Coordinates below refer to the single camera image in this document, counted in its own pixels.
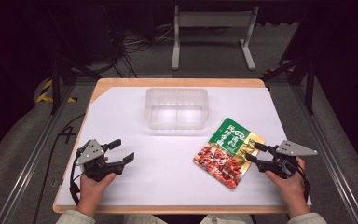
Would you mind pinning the aluminium floor rail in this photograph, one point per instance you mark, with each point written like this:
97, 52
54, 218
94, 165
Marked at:
329, 155
28, 161

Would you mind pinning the yellow and black striped tape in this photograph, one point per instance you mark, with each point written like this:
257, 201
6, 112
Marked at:
45, 90

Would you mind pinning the black metal stand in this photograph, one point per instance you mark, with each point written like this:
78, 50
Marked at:
56, 84
309, 84

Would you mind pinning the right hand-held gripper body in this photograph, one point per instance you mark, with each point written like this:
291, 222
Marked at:
292, 150

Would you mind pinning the green and red food packet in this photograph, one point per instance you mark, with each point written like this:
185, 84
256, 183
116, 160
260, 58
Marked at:
223, 152

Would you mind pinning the white metal stand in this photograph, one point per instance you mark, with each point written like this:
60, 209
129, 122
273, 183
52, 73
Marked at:
214, 19

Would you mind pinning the person's left hand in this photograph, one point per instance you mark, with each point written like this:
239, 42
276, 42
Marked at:
91, 191

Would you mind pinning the person's right hand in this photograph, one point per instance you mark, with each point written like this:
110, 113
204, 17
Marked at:
292, 189

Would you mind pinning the white table mat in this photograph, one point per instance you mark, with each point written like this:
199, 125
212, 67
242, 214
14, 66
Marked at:
161, 180

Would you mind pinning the person's clothing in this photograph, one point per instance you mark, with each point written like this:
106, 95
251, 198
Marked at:
223, 219

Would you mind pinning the clear plastic container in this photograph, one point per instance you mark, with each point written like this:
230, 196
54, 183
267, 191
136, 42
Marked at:
176, 109

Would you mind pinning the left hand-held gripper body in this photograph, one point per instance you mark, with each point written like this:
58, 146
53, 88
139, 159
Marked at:
90, 152

